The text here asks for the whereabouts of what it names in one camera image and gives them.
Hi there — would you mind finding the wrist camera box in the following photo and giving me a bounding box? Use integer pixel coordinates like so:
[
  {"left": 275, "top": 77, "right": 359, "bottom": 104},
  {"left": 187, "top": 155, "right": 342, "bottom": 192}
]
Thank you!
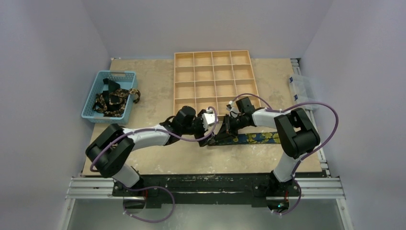
[
  {"left": 226, "top": 101, "right": 239, "bottom": 115},
  {"left": 201, "top": 106, "right": 218, "bottom": 130}
]

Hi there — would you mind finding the blue floral tie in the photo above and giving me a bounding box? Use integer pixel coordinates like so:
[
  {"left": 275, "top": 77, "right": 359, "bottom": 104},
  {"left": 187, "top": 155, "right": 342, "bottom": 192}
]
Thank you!
[{"left": 208, "top": 132, "right": 281, "bottom": 146}]

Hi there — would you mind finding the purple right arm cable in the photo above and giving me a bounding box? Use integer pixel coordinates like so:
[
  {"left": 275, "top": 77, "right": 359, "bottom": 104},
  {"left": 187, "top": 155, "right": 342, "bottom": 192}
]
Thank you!
[{"left": 229, "top": 92, "right": 339, "bottom": 216}]

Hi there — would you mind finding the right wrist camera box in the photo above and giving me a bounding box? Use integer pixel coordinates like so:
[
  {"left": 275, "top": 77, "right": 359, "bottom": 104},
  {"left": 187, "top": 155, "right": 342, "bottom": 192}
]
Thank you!
[{"left": 226, "top": 101, "right": 239, "bottom": 115}]

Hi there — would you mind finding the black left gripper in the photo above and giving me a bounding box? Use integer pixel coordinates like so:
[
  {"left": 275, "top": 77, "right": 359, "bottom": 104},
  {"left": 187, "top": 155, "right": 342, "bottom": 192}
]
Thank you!
[{"left": 181, "top": 110, "right": 214, "bottom": 146}]

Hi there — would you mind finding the leopard print tie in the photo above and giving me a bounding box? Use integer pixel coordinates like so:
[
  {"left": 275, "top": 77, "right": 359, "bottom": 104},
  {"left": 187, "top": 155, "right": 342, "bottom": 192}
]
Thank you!
[{"left": 92, "top": 88, "right": 141, "bottom": 117}]

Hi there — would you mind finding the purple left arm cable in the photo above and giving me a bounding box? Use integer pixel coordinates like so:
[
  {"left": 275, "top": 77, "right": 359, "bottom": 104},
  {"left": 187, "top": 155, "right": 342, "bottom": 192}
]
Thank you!
[{"left": 90, "top": 106, "right": 219, "bottom": 173}]

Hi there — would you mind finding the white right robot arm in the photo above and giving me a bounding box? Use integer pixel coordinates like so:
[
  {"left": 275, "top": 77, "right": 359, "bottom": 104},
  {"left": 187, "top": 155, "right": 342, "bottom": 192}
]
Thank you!
[{"left": 211, "top": 97, "right": 320, "bottom": 195}]

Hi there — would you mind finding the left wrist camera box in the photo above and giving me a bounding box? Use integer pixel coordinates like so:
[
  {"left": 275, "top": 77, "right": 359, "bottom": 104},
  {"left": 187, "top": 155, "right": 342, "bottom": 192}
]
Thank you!
[{"left": 201, "top": 106, "right": 218, "bottom": 130}]

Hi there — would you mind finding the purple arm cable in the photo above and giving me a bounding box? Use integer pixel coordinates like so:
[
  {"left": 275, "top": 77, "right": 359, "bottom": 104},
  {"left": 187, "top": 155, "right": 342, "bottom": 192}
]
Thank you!
[
  {"left": 229, "top": 92, "right": 339, "bottom": 216},
  {"left": 90, "top": 106, "right": 219, "bottom": 173}
]

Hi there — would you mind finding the black tie in basket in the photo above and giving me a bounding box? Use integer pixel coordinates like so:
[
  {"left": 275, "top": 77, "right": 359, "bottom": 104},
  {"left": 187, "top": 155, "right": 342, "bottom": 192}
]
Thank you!
[{"left": 101, "top": 78, "right": 120, "bottom": 105}]

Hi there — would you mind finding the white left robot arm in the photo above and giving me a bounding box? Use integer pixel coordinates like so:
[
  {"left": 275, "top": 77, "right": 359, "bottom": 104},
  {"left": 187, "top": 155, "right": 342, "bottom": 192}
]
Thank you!
[{"left": 85, "top": 106, "right": 218, "bottom": 196}]

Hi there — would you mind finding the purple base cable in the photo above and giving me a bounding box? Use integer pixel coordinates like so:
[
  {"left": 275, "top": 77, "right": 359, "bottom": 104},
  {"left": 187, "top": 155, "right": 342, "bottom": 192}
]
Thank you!
[{"left": 122, "top": 186, "right": 176, "bottom": 223}]

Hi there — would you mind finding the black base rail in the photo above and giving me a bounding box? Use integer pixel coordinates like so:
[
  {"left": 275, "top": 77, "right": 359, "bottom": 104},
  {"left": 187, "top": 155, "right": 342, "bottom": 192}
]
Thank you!
[{"left": 112, "top": 172, "right": 301, "bottom": 212}]

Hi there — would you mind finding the blue plastic basket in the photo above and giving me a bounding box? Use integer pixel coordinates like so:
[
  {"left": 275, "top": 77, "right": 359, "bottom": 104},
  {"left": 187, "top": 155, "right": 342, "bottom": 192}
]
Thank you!
[{"left": 81, "top": 70, "right": 141, "bottom": 124}]

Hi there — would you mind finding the wooden compartment tray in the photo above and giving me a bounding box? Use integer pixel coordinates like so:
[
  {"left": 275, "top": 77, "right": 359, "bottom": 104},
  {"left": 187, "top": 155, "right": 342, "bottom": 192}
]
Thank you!
[{"left": 173, "top": 50, "right": 261, "bottom": 116}]

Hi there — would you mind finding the clear plastic box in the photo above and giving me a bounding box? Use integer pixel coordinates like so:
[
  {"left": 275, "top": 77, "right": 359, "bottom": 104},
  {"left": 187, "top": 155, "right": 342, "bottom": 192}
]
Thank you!
[{"left": 288, "top": 74, "right": 317, "bottom": 104}]

